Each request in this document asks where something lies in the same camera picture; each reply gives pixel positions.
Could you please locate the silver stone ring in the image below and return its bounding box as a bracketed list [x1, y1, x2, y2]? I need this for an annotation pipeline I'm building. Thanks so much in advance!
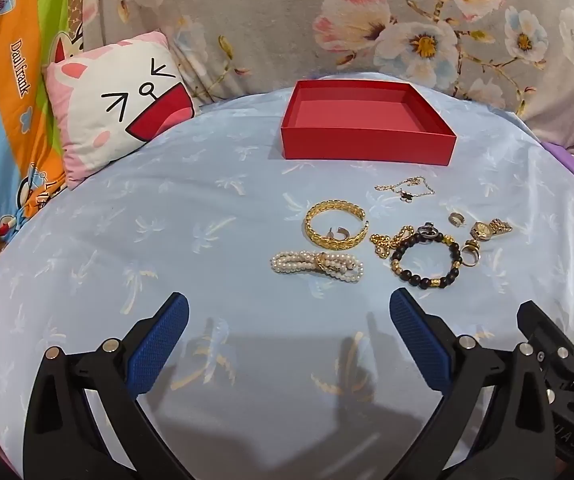
[461, 238, 483, 267]

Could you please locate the gold wrist watch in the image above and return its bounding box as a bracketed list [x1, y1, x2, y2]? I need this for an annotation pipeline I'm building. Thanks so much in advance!
[470, 219, 512, 242]

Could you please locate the small gold hoop earring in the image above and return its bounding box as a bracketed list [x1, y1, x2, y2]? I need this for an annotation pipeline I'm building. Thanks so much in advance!
[448, 212, 465, 228]

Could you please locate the black bead bracelet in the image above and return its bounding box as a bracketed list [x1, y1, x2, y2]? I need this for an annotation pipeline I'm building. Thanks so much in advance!
[390, 222, 464, 291]

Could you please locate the gold chunky chain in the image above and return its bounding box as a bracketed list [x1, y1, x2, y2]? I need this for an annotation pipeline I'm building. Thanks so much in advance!
[369, 224, 417, 260]

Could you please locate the thin gold clover chain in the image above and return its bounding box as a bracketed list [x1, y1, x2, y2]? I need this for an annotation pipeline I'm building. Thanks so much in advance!
[373, 174, 437, 204]

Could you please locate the pearl bracelet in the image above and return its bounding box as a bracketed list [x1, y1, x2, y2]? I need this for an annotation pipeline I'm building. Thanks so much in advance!
[269, 249, 366, 284]

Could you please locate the gold bangle bracelet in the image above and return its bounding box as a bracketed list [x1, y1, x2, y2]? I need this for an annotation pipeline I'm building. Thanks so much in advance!
[303, 198, 372, 250]

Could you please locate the red jewelry box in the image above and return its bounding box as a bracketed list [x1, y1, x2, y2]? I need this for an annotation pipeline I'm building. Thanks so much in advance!
[280, 79, 457, 166]

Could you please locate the light blue palm cloth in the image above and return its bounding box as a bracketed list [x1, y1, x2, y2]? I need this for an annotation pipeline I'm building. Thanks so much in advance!
[0, 90, 574, 479]

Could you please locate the grey floral blanket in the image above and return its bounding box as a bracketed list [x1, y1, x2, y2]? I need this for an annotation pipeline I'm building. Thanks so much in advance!
[71, 0, 574, 156]

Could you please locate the colourful cartoon bedsheet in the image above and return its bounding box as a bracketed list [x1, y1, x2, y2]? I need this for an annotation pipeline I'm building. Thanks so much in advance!
[0, 0, 83, 252]

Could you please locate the white pink cat pillow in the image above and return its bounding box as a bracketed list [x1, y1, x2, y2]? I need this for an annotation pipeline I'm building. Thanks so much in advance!
[44, 32, 197, 188]

